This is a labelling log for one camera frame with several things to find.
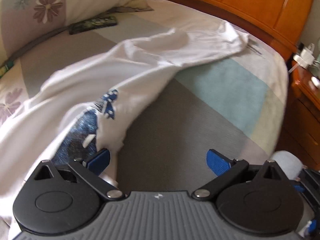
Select floral pillow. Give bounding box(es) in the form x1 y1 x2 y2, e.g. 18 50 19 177
0 0 154 60

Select person's right leg grey trousers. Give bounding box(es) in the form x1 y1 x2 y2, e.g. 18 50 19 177
271 150 308 180

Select white printed t-shirt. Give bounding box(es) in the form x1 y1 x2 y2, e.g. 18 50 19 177
0 20 250 238

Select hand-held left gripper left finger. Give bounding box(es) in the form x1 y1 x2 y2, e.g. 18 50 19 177
26 148 125 202

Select wooden nightstand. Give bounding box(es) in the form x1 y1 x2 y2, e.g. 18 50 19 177
275 60 320 168

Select wooden headboard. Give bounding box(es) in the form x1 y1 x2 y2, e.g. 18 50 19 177
136 0 315 60

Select green glass bottle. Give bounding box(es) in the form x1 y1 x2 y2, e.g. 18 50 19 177
0 60 14 78

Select white charger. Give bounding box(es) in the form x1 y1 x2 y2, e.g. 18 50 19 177
292 44 315 68

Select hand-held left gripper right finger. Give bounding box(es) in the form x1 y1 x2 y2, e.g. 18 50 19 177
191 149 290 202

